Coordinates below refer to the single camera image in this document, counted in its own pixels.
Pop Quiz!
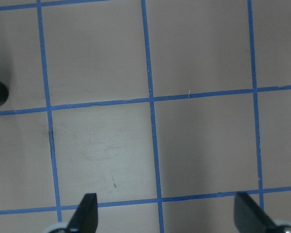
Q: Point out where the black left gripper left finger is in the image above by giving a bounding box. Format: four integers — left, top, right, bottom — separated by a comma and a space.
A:
66, 193, 97, 231

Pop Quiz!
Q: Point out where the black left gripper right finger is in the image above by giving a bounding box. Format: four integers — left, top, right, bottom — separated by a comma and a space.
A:
234, 192, 279, 233

